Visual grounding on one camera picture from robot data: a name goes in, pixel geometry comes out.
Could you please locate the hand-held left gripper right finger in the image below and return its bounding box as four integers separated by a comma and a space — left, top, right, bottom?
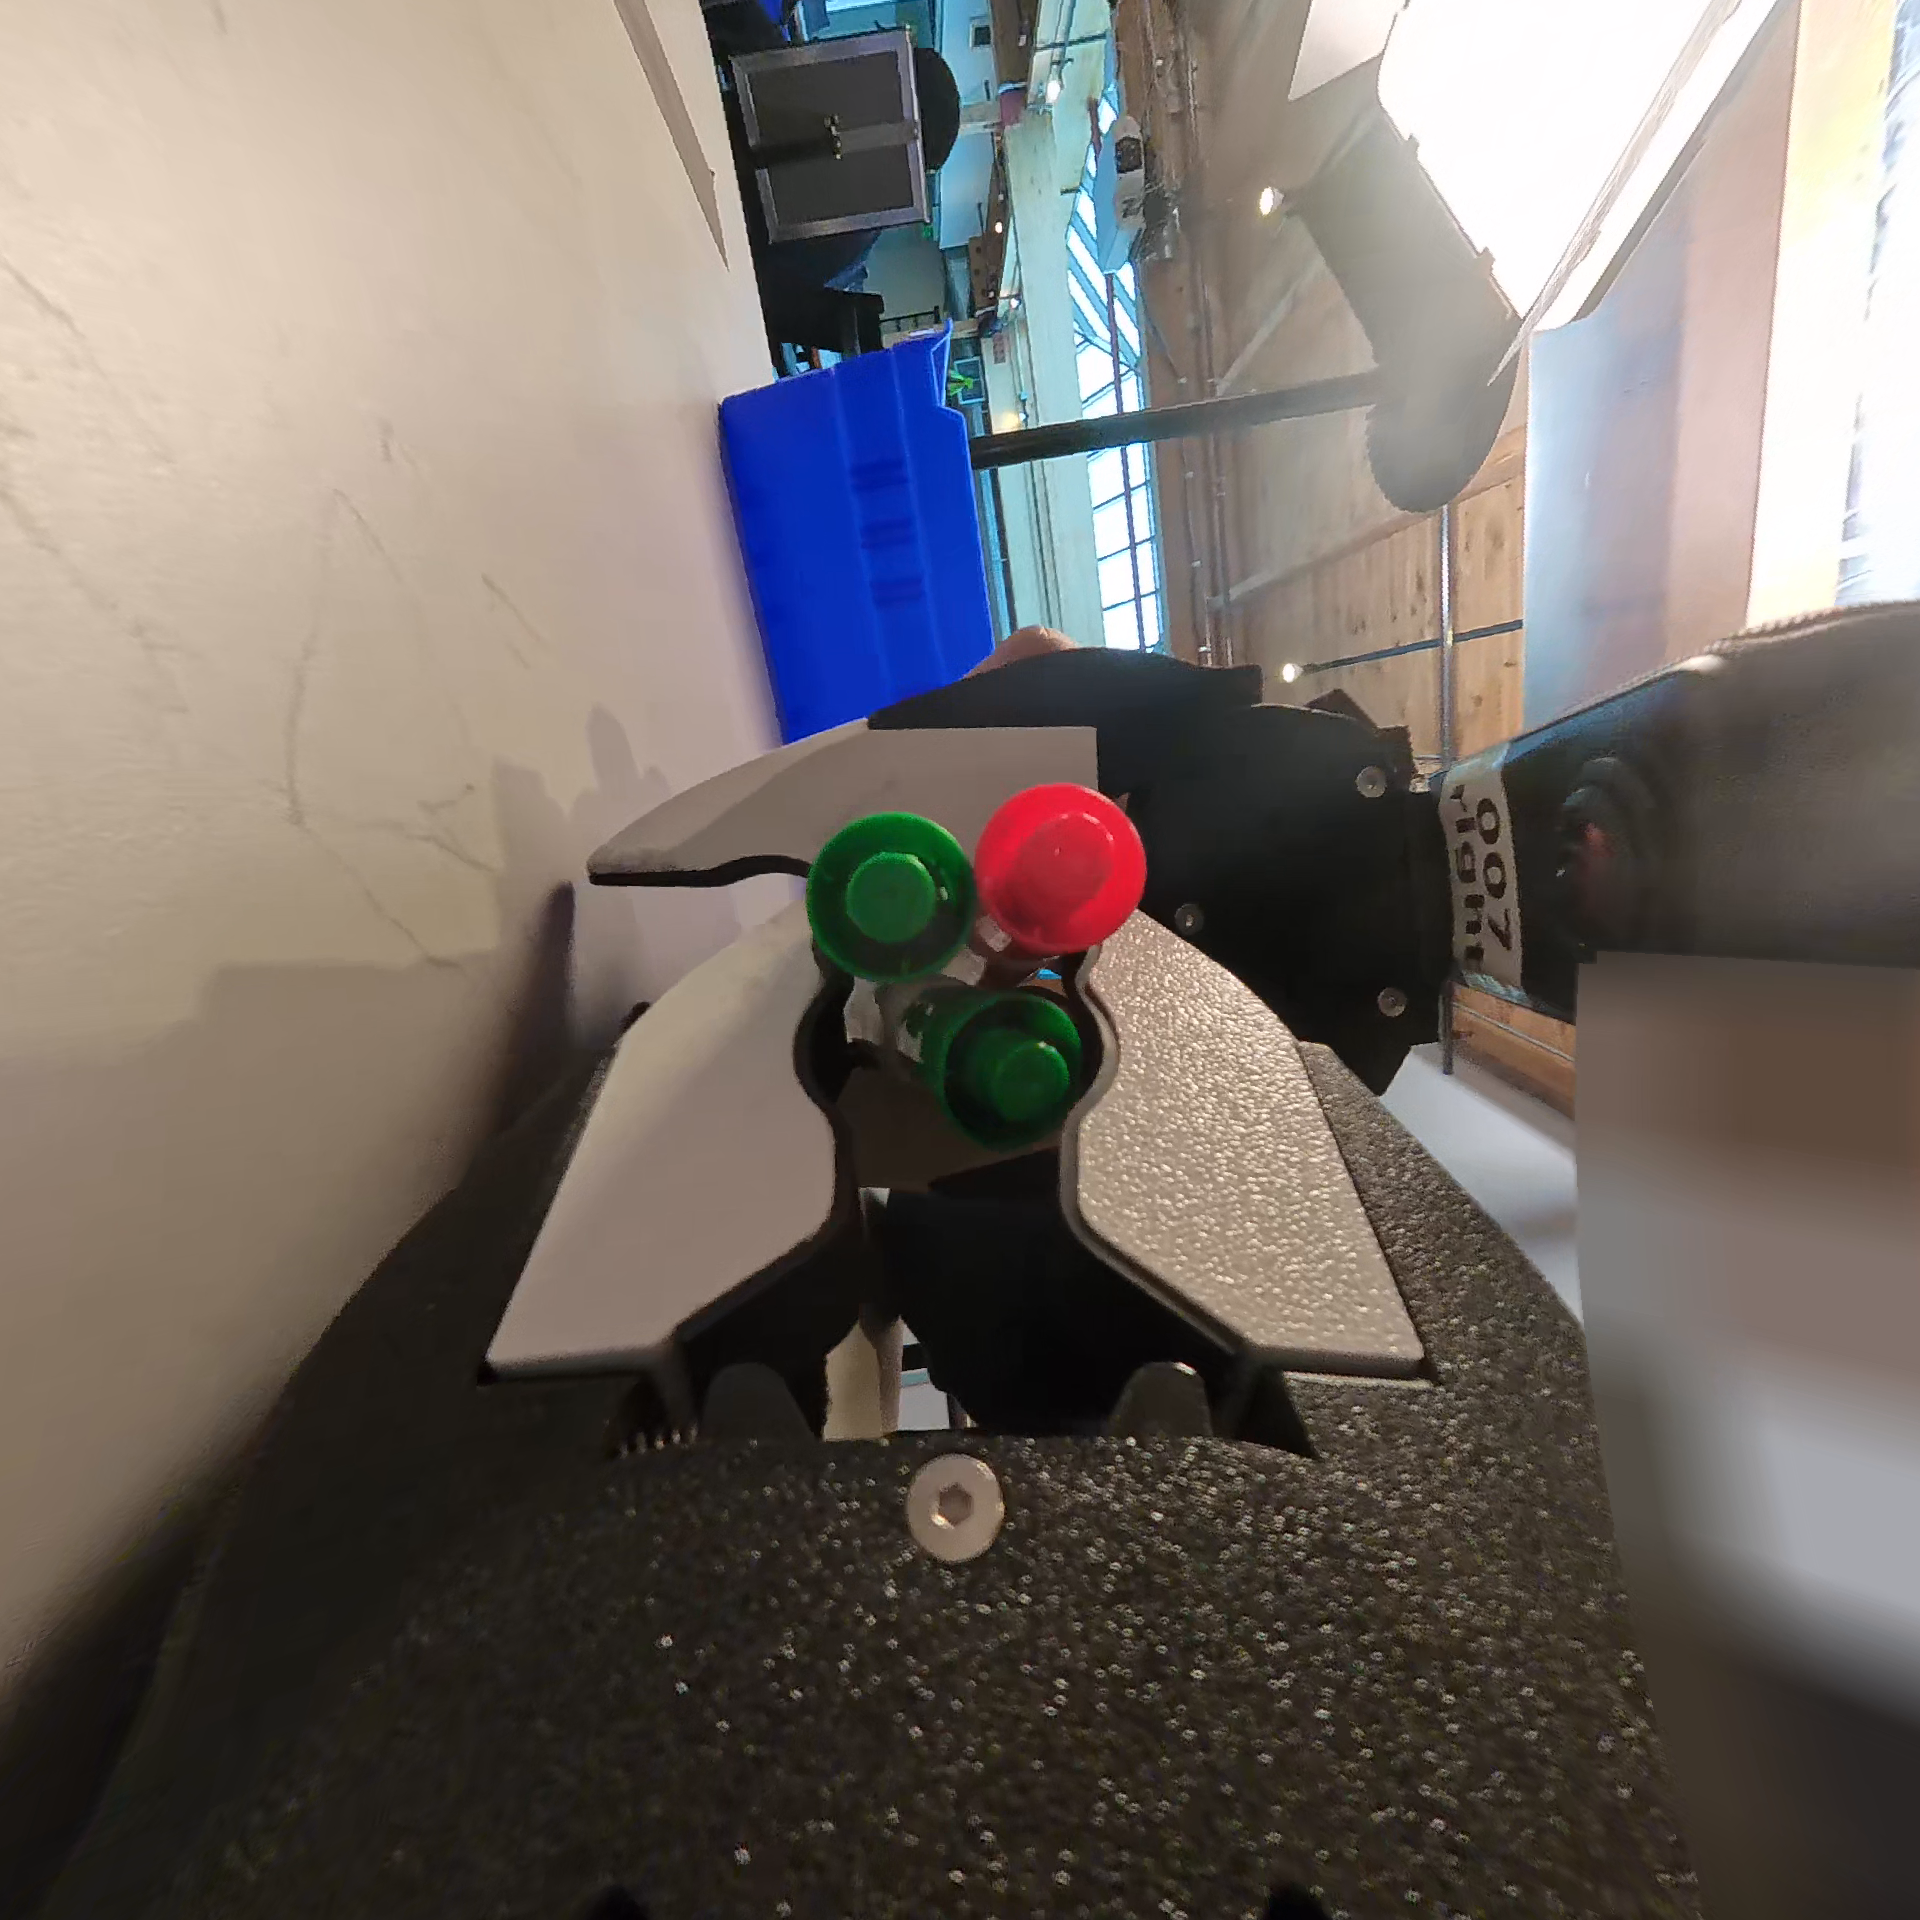
1053, 907, 1433, 1419

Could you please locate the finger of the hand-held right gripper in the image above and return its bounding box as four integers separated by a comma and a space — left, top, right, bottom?
584, 722, 1108, 894

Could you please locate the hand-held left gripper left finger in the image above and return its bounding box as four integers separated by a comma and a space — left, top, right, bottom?
488, 970, 875, 1419

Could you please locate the green dry erase marker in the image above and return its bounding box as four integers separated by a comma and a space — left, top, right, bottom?
805, 807, 984, 985
915, 982, 1090, 1154

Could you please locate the red dry erase marker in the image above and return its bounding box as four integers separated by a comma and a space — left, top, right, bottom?
974, 778, 1155, 960

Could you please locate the blue plastic bin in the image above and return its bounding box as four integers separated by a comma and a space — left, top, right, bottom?
716, 332, 1003, 747

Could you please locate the black lamp pole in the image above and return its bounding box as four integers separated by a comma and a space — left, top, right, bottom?
968, 364, 1388, 476

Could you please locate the black ceiling lamp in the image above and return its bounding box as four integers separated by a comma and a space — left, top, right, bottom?
1254, 0, 1807, 518

